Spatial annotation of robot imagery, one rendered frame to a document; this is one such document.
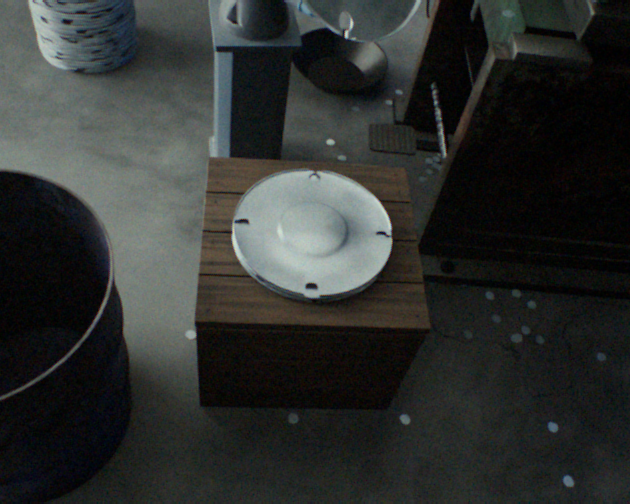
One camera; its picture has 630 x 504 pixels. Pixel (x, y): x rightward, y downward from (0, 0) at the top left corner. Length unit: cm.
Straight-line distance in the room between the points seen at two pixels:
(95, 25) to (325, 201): 99
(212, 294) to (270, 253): 13
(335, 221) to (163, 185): 66
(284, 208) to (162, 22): 119
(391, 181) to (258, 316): 42
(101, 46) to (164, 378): 102
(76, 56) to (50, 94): 13
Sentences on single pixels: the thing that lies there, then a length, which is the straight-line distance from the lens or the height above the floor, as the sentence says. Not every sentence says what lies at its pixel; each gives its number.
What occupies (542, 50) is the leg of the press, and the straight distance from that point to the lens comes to 126.
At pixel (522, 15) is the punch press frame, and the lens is 134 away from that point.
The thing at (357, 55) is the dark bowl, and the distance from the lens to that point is 218.
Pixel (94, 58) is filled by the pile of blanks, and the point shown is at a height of 5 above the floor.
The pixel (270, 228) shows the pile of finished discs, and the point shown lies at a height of 37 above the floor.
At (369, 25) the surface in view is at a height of 84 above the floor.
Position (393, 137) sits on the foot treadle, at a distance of 171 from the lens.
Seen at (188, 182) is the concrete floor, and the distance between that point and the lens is 175.
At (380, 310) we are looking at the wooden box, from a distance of 114.
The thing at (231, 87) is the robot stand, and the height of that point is 33.
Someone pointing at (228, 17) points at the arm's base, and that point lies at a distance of 146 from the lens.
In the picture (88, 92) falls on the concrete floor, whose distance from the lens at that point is 203.
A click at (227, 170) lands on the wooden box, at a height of 35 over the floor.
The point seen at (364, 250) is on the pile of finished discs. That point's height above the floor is 37.
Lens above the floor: 130
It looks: 53 degrees down
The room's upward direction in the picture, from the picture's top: 11 degrees clockwise
